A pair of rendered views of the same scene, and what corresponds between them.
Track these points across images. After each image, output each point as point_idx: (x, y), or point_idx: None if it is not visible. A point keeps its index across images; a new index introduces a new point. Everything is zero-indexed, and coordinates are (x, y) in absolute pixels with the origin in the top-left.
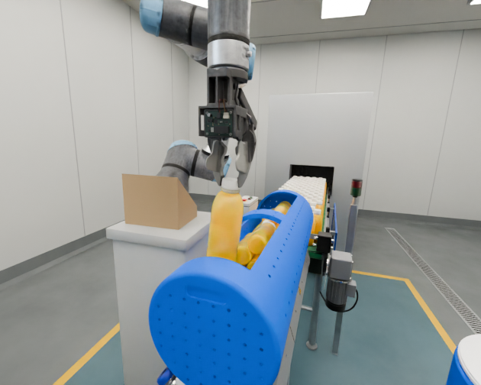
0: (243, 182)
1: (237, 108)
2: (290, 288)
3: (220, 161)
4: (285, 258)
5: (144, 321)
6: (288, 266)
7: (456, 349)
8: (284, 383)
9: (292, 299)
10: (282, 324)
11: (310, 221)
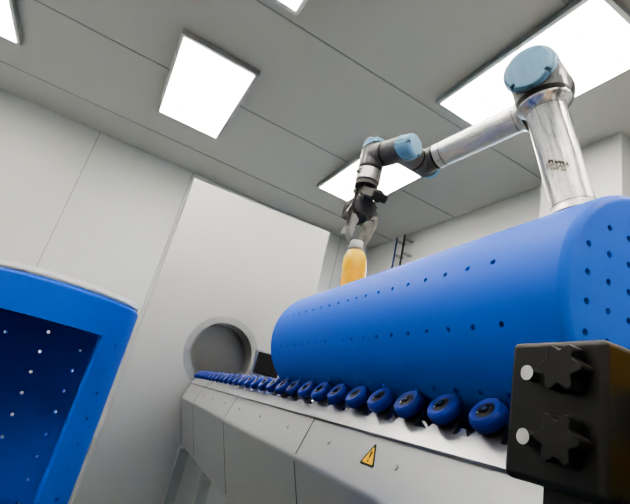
0: (346, 239)
1: (345, 203)
2: (300, 310)
3: (363, 233)
4: (323, 293)
5: None
6: (316, 298)
7: (130, 308)
8: (272, 433)
9: (295, 319)
10: (283, 316)
11: (451, 272)
